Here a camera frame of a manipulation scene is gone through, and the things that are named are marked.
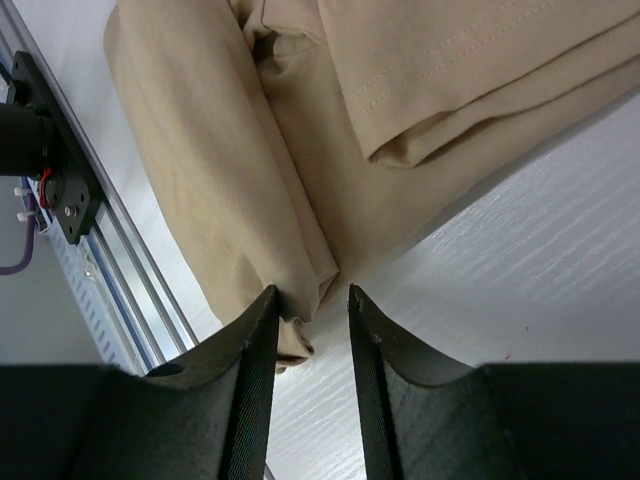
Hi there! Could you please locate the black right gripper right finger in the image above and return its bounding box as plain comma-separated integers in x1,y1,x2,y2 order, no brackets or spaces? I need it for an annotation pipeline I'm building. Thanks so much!
348,286,639,479

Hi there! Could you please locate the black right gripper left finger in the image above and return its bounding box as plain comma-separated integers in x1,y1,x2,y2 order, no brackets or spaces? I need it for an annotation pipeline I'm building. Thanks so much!
1,286,278,479

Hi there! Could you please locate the beige t shirt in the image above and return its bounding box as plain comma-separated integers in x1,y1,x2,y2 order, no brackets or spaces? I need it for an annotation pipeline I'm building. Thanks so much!
104,1,639,368

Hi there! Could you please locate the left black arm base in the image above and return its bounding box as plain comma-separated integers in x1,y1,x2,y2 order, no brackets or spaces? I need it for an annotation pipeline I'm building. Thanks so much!
1,51,104,245

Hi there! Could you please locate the aluminium front rail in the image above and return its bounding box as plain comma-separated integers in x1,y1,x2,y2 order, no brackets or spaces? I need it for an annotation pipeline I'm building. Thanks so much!
1,1,201,374

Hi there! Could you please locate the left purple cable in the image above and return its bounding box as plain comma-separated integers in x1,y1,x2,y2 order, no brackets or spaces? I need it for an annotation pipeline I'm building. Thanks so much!
0,219,39,277

